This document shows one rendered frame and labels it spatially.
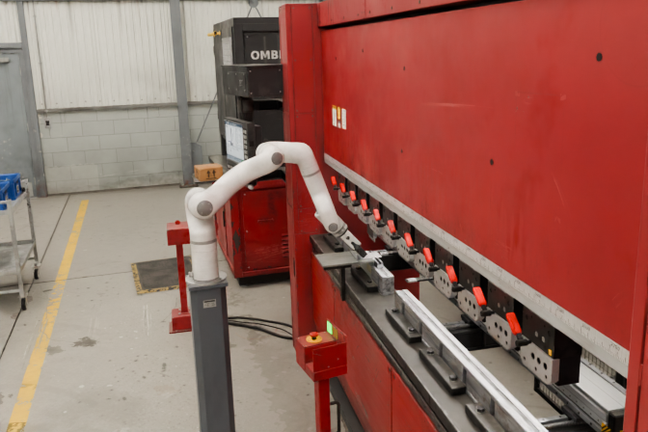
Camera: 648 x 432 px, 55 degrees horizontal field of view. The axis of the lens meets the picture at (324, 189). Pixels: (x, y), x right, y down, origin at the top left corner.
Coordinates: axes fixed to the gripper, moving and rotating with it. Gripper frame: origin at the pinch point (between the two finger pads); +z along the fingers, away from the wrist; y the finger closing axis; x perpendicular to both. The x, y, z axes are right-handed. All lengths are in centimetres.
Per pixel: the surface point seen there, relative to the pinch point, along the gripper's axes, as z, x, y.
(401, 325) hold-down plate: 8, 9, -63
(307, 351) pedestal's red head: -5, 47, -46
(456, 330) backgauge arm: 30, -6, -61
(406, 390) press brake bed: 14, 24, -88
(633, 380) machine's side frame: -49, -17, -215
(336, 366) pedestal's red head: 6, 42, -53
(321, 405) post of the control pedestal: 18, 60, -47
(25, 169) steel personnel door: -156, 272, 690
